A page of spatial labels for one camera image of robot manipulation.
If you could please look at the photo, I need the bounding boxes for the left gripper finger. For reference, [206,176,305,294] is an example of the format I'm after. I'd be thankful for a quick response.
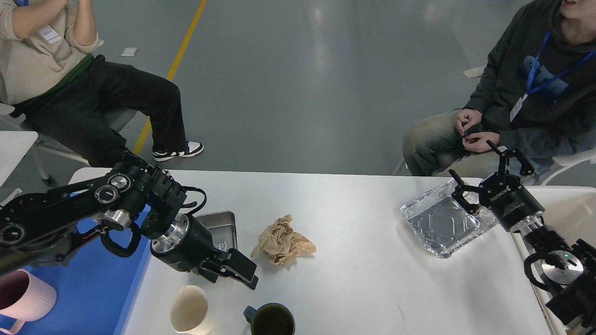
[214,248,258,282]
[192,265,259,290]

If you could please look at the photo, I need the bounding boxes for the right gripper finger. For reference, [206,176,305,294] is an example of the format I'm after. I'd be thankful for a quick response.
[486,140,535,177]
[449,169,485,215]

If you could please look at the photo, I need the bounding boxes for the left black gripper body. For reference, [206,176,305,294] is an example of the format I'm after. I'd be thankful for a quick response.
[150,214,219,272]

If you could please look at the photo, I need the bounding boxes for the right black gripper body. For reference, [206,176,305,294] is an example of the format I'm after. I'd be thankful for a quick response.
[479,173,545,232]

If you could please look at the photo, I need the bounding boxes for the dark teal mug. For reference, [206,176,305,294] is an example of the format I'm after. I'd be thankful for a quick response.
[243,302,296,335]

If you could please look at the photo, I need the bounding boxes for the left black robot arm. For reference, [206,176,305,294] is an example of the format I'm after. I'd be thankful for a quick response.
[1,162,259,290]

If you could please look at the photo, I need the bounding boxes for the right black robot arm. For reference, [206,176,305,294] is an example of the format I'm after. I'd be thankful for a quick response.
[449,141,596,335]

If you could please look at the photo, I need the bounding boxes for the aluminium foil tray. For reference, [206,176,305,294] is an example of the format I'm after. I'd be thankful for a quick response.
[400,179,499,259]

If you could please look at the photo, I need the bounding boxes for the small steel rectangular tin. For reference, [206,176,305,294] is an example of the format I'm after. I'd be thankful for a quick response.
[195,211,240,252]

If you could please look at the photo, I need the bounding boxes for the cream paper cup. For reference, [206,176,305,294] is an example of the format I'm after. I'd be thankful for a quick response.
[170,285,214,335]

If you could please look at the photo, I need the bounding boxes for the crumpled brown paper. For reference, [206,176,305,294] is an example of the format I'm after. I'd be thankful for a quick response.
[251,214,317,267]

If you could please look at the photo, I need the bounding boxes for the white chair of right person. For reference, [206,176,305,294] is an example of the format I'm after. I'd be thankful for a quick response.
[463,66,596,186]

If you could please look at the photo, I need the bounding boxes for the person in grey hoodie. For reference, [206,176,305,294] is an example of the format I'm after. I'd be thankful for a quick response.
[402,0,596,178]

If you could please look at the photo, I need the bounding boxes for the blue plastic tray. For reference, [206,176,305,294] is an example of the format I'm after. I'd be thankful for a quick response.
[0,205,154,335]

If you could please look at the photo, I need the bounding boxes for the grey office chair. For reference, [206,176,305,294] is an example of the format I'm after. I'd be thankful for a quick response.
[0,103,137,186]

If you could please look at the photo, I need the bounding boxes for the pink ribbed mug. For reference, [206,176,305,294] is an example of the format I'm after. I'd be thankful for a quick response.
[0,269,57,335]

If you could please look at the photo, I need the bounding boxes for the white side table left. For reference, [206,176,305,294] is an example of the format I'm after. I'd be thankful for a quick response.
[0,131,38,186]

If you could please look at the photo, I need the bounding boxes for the person in beige shirt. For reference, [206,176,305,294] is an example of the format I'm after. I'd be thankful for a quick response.
[0,0,204,168]

